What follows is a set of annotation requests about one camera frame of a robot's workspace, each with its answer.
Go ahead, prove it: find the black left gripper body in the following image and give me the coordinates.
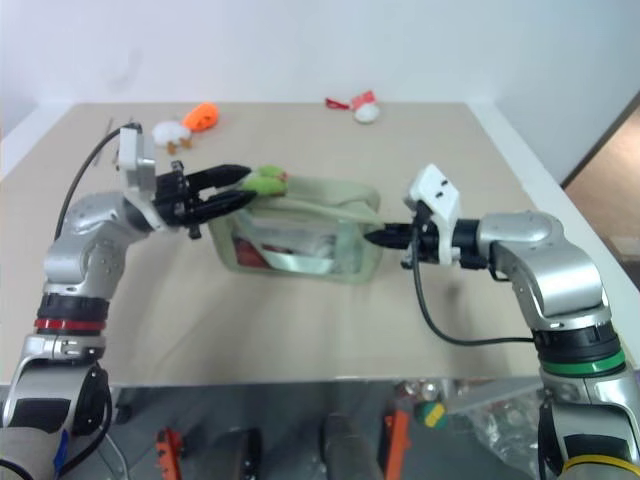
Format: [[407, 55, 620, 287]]
[[152, 159, 203, 240]]

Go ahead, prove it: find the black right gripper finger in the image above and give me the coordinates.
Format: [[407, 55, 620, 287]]
[[368, 222, 416, 239], [363, 230, 414, 252]]

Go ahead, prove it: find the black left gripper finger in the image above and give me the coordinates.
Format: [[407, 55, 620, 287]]
[[191, 188, 257, 222], [185, 162, 252, 191]]

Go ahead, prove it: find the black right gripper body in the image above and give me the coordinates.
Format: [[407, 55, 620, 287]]
[[400, 199, 443, 272]]

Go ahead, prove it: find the green plush keychain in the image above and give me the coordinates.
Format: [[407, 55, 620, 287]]
[[238, 164, 292, 199]]

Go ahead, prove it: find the green zip pouch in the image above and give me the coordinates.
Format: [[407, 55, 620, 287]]
[[208, 172, 384, 287]]

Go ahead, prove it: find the green and yellow ball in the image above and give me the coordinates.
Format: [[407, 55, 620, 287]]
[[414, 399, 447, 430]]

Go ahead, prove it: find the orange and black clamp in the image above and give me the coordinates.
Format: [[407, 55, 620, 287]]
[[154, 426, 190, 480], [380, 394, 414, 480]]

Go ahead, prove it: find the clear plastic bag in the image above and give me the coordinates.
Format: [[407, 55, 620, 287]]
[[447, 378, 549, 480]]

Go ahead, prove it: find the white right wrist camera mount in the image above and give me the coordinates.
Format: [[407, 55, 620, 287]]
[[402, 163, 462, 265]]

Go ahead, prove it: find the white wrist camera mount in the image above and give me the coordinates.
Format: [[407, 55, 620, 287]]
[[402, 163, 462, 265], [116, 125, 167, 232]]

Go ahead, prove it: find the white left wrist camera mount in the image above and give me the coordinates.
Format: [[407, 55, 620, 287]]
[[116, 125, 167, 232]]

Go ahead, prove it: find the orange plush keychain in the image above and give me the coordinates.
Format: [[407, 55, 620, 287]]
[[182, 101, 222, 133]]

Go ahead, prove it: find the white duck plush keychain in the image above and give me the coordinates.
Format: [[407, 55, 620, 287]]
[[151, 120, 195, 154]]

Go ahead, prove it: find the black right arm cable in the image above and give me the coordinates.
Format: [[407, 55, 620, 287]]
[[410, 238, 540, 347]]

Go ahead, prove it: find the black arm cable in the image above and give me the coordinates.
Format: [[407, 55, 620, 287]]
[[410, 238, 540, 347], [55, 127, 124, 239]]

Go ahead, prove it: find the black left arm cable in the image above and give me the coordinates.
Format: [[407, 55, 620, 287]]
[[55, 127, 124, 239]]

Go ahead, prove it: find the red and white plush keychain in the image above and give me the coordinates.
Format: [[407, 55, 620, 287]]
[[324, 90, 382, 125]]

